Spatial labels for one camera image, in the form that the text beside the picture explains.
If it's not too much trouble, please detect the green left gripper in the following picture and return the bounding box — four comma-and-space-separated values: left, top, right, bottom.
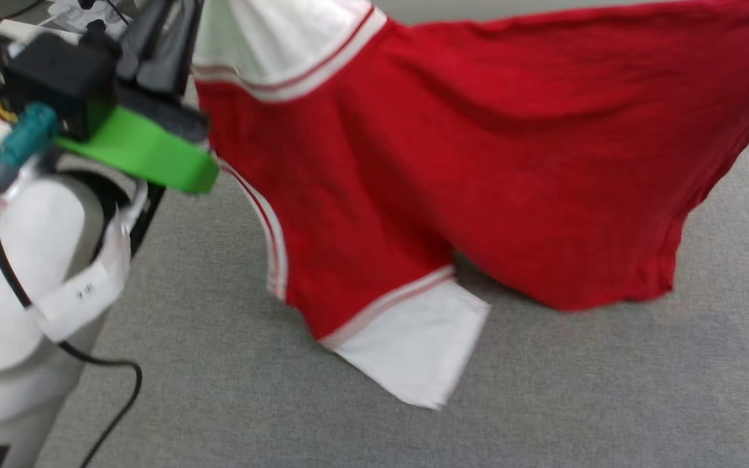
56, 0, 219, 194

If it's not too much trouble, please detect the red t-shirt with white sleeves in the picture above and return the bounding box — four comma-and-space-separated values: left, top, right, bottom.
192, 0, 749, 410

